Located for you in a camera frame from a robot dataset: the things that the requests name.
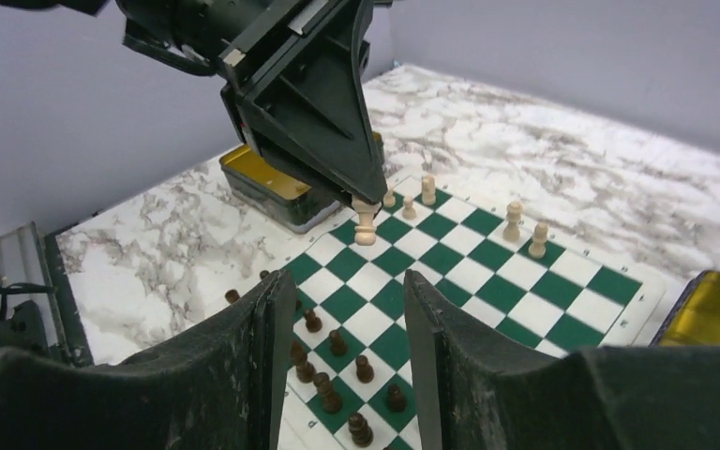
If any light wooden chess piece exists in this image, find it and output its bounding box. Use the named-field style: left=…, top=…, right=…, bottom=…
left=502, top=201, right=523, bottom=242
left=421, top=174, right=437, bottom=206
left=352, top=196, right=382, bottom=247
left=528, top=222, right=548, bottom=260

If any green white chess board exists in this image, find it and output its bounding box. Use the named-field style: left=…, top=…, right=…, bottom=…
left=267, top=171, right=666, bottom=449

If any light wooden pawn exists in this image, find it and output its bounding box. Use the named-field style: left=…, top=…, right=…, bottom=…
left=401, top=196, right=417, bottom=220
left=382, top=189, right=397, bottom=208

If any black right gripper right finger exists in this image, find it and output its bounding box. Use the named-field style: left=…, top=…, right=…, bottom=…
left=404, top=270, right=720, bottom=449

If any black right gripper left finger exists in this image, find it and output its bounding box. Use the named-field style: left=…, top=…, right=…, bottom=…
left=0, top=270, right=297, bottom=449

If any gold metal tin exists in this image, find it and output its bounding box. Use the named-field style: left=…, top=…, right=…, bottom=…
left=650, top=270, right=720, bottom=346
left=218, top=144, right=341, bottom=234

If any left gold metal tin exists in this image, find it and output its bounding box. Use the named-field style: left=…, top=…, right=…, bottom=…
left=218, top=144, right=341, bottom=234

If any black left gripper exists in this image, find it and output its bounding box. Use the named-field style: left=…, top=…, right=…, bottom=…
left=117, top=1, right=387, bottom=204

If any right gold metal tin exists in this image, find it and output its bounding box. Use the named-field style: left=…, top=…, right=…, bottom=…
left=650, top=270, right=720, bottom=346

